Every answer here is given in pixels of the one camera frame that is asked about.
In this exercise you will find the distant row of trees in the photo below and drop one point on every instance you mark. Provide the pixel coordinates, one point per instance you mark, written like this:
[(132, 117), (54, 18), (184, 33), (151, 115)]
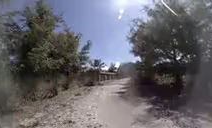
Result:
[(98, 63)]

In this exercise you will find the pale gravel path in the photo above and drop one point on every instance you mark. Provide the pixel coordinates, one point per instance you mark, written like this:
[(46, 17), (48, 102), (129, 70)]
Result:
[(110, 110)]

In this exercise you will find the group of green trees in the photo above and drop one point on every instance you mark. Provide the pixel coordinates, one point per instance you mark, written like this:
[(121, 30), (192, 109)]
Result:
[(44, 50)]

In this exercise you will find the group of dark trees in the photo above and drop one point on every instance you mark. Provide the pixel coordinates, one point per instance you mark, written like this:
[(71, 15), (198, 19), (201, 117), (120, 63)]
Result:
[(167, 40)]

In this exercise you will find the dry scrub verge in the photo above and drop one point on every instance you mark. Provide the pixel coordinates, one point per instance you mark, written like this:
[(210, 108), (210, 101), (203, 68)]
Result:
[(44, 90)]

